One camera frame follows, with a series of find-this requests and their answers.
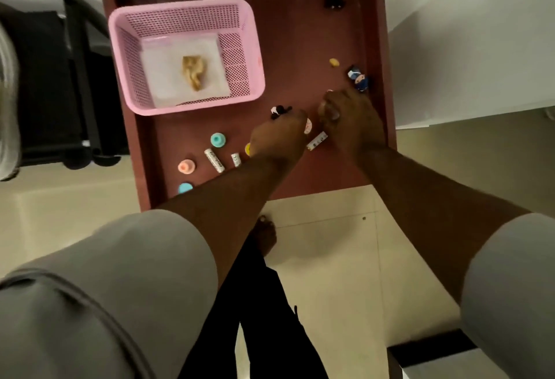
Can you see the person's left hand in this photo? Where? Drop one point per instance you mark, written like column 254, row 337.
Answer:
column 277, row 138

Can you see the person's right hand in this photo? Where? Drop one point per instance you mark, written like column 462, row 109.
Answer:
column 353, row 120

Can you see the person's right fingers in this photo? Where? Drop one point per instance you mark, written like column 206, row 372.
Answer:
column 331, row 106

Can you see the person's left fingers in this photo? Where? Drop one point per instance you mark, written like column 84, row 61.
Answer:
column 297, row 125

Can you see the white and pink toy piece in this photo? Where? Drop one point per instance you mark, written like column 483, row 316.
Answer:
column 308, row 126

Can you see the person's right forearm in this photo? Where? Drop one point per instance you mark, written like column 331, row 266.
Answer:
column 429, row 214

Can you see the person's left forearm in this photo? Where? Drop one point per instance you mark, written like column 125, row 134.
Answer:
column 234, row 209

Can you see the black and white toy figure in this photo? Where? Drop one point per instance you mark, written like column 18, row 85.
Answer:
column 279, row 112

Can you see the white printed tube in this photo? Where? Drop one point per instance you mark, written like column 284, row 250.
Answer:
column 317, row 141

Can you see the blue toy figure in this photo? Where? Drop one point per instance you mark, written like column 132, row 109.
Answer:
column 358, row 79

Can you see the small yellow toy piece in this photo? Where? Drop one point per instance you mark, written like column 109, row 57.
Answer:
column 334, row 62

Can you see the yellow plastic cap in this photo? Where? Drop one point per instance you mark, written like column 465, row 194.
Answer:
column 247, row 149

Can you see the short white tube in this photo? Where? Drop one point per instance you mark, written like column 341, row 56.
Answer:
column 236, row 160

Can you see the red-brown wooden tray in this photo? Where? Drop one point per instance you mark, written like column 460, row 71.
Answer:
column 299, row 36

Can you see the teal plastic cap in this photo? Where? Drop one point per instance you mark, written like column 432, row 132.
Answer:
column 218, row 139
column 185, row 188

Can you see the long white tube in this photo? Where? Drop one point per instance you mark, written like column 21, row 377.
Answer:
column 214, row 160

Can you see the tan toy figure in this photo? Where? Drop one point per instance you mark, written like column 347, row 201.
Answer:
column 193, row 71

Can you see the person's foot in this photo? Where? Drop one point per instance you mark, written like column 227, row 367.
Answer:
column 265, row 237

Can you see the pink plastic cap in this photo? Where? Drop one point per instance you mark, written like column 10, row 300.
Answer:
column 186, row 167

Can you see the white paper sheet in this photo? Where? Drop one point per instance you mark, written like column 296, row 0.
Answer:
column 164, row 70

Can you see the pink plastic basket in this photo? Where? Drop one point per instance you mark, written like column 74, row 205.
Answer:
column 130, row 23

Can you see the black trousers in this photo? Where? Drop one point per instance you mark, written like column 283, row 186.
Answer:
column 264, row 318

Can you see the black chair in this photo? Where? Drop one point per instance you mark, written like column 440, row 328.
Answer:
column 56, row 88

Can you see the grey shirt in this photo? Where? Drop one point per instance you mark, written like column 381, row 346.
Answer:
column 108, row 296

